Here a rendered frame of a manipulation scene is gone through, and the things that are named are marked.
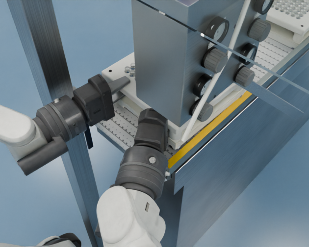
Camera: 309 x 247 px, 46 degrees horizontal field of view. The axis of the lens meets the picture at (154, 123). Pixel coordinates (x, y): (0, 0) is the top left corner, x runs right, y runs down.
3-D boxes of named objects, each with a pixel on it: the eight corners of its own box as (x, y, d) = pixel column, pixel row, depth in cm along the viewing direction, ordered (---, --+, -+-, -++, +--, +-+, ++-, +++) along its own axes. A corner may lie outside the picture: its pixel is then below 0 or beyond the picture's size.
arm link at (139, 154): (130, 104, 70) (113, 154, 63) (179, 111, 69) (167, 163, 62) (135, 142, 80) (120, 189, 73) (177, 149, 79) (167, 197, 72)
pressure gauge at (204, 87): (198, 103, 57) (200, 85, 54) (192, 98, 57) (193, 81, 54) (213, 90, 58) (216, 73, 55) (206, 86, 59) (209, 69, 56)
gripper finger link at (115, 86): (132, 84, 81) (109, 96, 79) (124, 76, 83) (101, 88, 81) (131, 79, 80) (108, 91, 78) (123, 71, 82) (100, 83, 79)
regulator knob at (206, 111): (200, 127, 60) (203, 108, 56) (189, 118, 61) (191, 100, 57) (213, 115, 61) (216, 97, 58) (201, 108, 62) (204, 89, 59)
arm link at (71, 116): (89, 62, 78) (39, 87, 74) (114, 87, 73) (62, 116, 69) (98, 101, 88) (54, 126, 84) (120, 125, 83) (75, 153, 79)
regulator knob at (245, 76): (243, 91, 66) (247, 73, 62) (231, 85, 67) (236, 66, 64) (253, 82, 67) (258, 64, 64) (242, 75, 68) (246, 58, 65)
